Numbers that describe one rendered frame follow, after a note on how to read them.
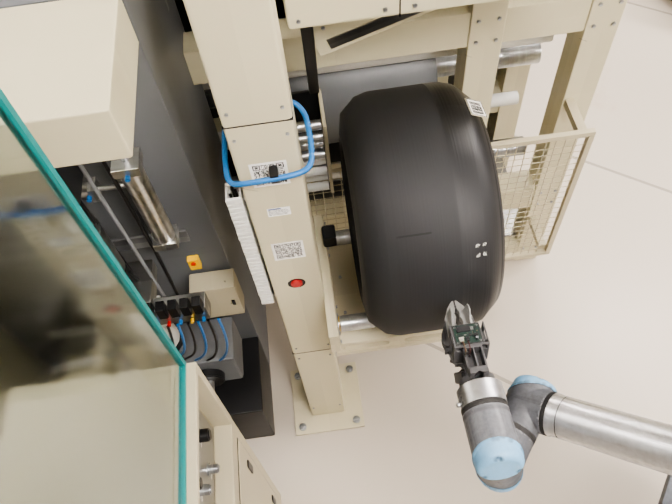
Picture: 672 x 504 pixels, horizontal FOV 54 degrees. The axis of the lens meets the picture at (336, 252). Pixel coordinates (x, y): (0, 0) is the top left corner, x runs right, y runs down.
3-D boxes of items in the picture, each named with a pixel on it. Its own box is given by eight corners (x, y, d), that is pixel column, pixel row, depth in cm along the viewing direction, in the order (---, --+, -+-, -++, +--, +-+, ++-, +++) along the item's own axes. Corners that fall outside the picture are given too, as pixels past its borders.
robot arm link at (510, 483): (535, 454, 137) (533, 431, 127) (512, 505, 132) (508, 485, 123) (492, 434, 142) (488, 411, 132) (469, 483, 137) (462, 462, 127)
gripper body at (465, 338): (484, 317, 134) (500, 370, 126) (480, 340, 140) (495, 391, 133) (446, 323, 134) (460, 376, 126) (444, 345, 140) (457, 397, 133)
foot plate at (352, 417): (296, 436, 257) (295, 434, 255) (290, 371, 272) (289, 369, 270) (365, 426, 258) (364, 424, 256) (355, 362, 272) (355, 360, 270)
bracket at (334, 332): (331, 352, 183) (328, 337, 175) (316, 233, 204) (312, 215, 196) (343, 351, 183) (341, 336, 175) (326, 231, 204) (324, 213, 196)
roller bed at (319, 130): (270, 201, 205) (254, 136, 180) (267, 164, 213) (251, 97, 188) (334, 192, 206) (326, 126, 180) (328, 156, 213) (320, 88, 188)
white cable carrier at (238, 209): (261, 304, 181) (225, 201, 140) (260, 288, 184) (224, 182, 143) (278, 302, 181) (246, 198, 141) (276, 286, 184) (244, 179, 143)
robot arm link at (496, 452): (478, 486, 124) (473, 468, 116) (463, 423, 132) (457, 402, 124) (529, 475, 123) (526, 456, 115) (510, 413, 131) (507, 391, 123)
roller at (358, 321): (334, 313, 182) (336, 322, 185) (336, 326, 179) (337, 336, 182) (461, 295, 182) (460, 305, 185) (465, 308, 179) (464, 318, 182)
